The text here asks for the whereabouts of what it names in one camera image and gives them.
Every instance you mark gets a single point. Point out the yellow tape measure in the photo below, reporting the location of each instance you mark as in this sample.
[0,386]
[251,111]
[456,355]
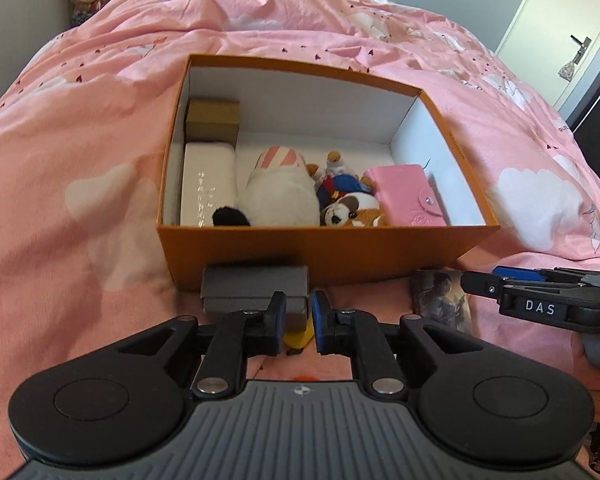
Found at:
[296,340]

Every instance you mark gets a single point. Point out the dark illustrated card deck box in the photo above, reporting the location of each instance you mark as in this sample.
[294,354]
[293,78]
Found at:
[437,295]

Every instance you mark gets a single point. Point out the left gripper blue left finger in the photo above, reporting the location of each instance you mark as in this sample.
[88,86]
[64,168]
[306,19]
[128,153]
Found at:
[274,324]

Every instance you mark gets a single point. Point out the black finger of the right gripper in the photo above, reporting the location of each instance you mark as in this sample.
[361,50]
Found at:
[486,285]

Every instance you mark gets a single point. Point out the white bedroom door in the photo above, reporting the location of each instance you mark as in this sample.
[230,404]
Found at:
[537,48]

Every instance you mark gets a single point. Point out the dark grey gift box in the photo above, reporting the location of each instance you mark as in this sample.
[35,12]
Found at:
[250,288]

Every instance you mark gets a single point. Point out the long white silver box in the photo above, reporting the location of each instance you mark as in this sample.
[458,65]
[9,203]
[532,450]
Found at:
[209,181]

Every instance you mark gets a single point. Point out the black door handle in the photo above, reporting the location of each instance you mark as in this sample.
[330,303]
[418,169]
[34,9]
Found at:
[582,48]

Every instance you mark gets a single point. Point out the person right hand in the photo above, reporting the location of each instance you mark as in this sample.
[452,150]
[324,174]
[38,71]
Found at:
[586,373]

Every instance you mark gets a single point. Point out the orange crochet carrot ball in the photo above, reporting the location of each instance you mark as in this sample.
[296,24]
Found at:
[305,378]

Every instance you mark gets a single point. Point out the penguin and dog plush keychain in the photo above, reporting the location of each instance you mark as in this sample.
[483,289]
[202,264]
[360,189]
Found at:
[345,198]

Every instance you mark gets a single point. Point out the white pink striped plush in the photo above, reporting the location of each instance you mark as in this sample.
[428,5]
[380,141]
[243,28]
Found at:
[279,192]

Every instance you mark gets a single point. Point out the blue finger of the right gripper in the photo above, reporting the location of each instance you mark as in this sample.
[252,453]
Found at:
[519,274]

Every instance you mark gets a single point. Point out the orange cardboard storage box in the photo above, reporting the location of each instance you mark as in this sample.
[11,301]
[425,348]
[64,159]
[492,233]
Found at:
[313,109]

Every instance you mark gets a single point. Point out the pink quilted wallet pouch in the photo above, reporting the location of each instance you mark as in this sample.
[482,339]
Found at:
[405,196]

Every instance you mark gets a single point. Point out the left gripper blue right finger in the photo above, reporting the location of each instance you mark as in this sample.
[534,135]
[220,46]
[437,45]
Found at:
[323,323]

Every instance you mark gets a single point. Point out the pink patterned bed duvet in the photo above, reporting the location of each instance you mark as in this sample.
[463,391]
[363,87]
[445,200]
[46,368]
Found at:
[83,133]

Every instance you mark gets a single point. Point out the small gold cardboard box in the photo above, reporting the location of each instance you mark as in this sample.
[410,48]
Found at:
[212,121]

